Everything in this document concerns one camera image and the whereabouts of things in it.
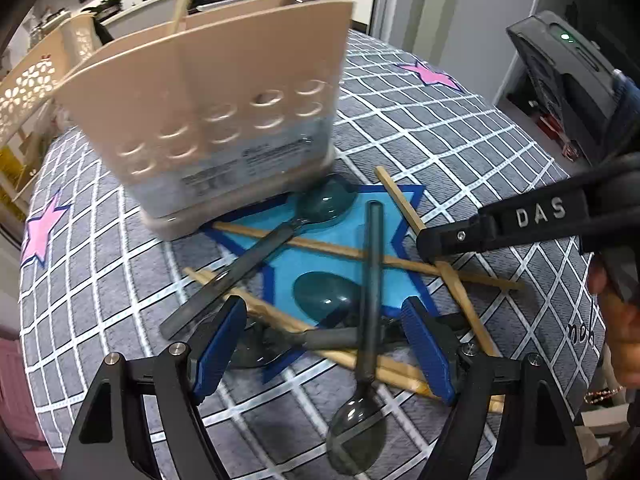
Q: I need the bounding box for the black device with green light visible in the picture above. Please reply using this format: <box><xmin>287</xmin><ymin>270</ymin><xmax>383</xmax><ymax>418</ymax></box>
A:
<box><xmin>506</xmin><ymin>11</ymin><xmax>616</xmax><ymax>165</ymax></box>

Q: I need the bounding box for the long wooden chopstick crossing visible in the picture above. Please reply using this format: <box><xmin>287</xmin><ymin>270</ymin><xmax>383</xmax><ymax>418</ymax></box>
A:
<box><xmin>213</xmin><ymin>221</ymin><xmax>524</xmax><ymax>290</ymax></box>

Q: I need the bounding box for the black wok on stove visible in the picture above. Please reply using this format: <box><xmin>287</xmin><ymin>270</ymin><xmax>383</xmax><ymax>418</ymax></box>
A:
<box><xmin>82</xmin><ymin>0</ymin><xmax>122</xmax><ymax>22</ymax></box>

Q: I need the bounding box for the operator right hand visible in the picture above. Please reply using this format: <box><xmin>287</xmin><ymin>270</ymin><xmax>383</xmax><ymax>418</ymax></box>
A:
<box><xmin>587</xmin><ymin>255</ymin><xmax>640</xmax><ymax>389</ymax></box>

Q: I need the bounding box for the pink plastic stool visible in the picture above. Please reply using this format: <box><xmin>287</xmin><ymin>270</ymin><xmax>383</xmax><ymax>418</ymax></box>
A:
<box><xmin>1</xmin><ymin>338</ymin><xmax>58</xmax><ymax>479</ymax></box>

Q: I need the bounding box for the dark spoon near holder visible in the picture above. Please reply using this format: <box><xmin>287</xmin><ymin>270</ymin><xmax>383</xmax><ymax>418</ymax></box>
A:
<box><xmin>160</xmin><ymin>174</ymin><xmax>357</xmax><ymax>340</ymax></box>

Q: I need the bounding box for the beige plastic utensil holder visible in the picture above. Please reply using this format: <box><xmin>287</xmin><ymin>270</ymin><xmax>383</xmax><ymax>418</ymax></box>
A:
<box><xmin>55</xmin><ymin>0</ymin><xmax>352</xmax><ymax>240</ymax></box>

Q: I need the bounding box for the wooden chopstick lower pair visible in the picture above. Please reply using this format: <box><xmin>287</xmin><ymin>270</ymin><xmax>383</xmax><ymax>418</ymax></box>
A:
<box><xmin>183</xmin><ymin>265</ymin><xmax>507</xmax><ymax>413</ymax></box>

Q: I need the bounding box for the dark green spoon centre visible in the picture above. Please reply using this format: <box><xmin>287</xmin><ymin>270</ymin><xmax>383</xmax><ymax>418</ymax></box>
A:
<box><xmin>290</xmin><ymin>271</ymin><xmax>402</xmax><ymax>351</ymax></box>

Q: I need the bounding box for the beige perforated laundry basket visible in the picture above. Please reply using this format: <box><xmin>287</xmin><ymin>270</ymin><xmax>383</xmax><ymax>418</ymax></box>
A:
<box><xmin>1</xmin><ymin>13</ymin><xmax>101</xmax><ymax>146</ymax></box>

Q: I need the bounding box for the dark translucent spoon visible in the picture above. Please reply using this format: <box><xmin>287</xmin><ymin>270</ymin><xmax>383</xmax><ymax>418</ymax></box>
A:
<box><xmin>326</xmin><ymin>200</ymin><xmax>386</xmax><ymax>476</ymax></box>

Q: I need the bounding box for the plain wooden chopstick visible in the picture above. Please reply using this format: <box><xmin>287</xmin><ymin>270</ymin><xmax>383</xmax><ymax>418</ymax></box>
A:
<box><xmin>374</xmin><ymin>164</ymin><xmax>501</xmax><ymax>361</ymax></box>

